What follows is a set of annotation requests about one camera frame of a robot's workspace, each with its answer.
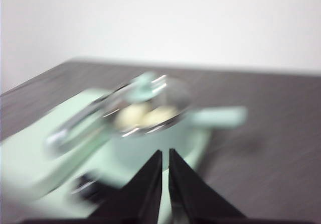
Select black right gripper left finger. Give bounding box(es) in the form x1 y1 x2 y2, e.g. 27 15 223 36
24 149 164 224

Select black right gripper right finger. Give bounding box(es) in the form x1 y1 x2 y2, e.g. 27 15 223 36
168 147 311 224

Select plain white rectangular bun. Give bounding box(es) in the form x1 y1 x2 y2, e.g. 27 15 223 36
115 104 149 130

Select white shell bun green dots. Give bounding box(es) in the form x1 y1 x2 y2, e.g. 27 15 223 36
145 105 179 125

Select glass lid with green knob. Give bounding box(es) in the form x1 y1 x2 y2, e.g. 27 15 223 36
102 72 192 139

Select silver control knob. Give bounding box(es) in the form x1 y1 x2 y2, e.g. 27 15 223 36
71 174 101 200

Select green breakfast machine base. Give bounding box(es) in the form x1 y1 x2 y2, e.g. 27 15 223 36
0 88 214 220

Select green pot with side handle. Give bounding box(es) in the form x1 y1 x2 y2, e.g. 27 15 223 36
110 105 248 175

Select green griddle lid silver handle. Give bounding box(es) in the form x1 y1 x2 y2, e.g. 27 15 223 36
0 88 114 200

